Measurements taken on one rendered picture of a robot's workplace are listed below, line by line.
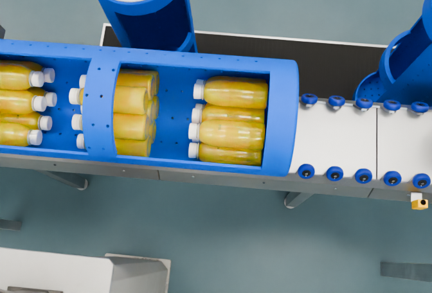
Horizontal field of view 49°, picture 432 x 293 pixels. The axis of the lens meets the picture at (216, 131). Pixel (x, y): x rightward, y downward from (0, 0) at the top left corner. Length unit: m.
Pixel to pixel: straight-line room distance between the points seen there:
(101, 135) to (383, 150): 0.75
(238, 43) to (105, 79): 1.28
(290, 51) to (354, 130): 0.98
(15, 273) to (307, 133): 0.81
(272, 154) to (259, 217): 1.18
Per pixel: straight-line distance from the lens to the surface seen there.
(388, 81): 1.80
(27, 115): 1.33
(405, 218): 2.35
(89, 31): 2.57
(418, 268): 1.89
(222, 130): 1.11
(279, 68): 1.08
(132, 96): 1.11
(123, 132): 1.14
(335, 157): 1.33
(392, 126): 1.40
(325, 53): 2.29
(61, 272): 1.11
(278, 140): 1.03
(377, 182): 1.34
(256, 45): 2.27
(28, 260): 1.14
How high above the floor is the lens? 2.20
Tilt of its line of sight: 75 degrees down
